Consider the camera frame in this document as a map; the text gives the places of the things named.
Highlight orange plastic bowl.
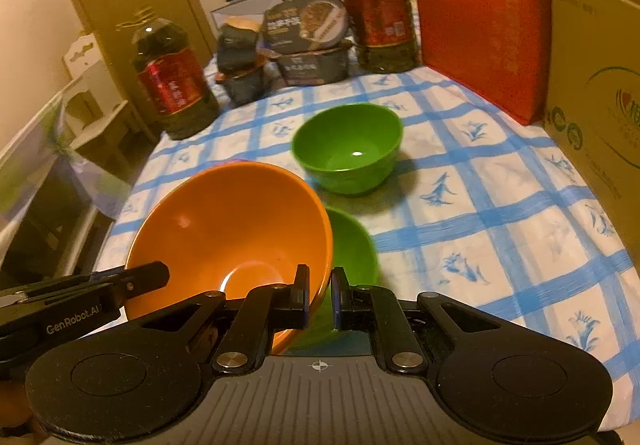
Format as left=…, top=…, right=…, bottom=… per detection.
left=123, top=161, right=335, bottom=357

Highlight green plastic bowl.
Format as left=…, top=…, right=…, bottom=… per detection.
left=299, top=205, right=380, bottom=352
left=291, top=103, right=405, bottom=196

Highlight large cardboard box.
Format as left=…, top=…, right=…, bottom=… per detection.
left=539, top=0, right=640, bottom=272

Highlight mesh bed rail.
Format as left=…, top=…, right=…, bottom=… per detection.
left=0, top=74, right=128, bottom=278

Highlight stacked black food containers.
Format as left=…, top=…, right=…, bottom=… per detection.
left=261, top=0, right=349, bottom=52

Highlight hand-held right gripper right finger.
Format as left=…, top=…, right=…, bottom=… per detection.
left=331, top=267, right=507, bottom=373

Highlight cooking oil bottle red label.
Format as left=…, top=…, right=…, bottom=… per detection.
left=339, top=0, right=419, bottom=74
left=116, top=9, right=222, bottom=142

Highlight white wooden chair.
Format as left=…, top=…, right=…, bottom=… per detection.
left=61, top=31, right=147, bottom=156

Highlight red fabric tote bag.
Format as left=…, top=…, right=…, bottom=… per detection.
left=409, top=0, right=552, bottom=126

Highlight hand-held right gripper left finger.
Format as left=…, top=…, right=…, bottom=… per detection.
left=127, top=264, right=312, bottom=374

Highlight dark instant meal box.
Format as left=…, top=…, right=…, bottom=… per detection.
left=275, top=41, right=354, bottom=86

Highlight blue checked floral tablecloth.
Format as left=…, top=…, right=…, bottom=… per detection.
left=94, top=56, right=640, bottom=432

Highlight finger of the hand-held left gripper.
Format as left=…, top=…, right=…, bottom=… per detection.
left=91, top=261, right=170, bottom=302
left=19, top=271, right=126, bottom=297

